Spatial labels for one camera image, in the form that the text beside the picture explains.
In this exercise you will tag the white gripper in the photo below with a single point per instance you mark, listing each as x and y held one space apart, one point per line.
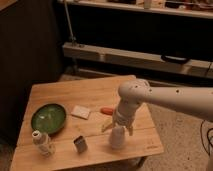
124 115

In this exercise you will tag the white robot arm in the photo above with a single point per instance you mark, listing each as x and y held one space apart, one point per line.
195 101

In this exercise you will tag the white flat eraser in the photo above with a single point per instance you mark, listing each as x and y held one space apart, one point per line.
81 112

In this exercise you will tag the green ceramic bowl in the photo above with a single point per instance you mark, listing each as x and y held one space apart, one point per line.
49 118

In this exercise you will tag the orange carrot toy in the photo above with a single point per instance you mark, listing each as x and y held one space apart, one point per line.
107 111

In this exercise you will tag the small metal box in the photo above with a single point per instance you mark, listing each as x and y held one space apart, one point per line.
80 144

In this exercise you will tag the wooden table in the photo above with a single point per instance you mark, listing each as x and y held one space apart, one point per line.
94 94

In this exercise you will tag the white small bottle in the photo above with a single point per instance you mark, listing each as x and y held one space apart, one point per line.
43 142

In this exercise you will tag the low wooden bench shelf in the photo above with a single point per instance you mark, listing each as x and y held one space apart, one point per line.
137 59

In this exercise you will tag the metal pole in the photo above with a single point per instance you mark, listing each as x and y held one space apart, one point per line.
71 37

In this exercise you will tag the wooden wall shelf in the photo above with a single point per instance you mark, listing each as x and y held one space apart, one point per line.
136 8

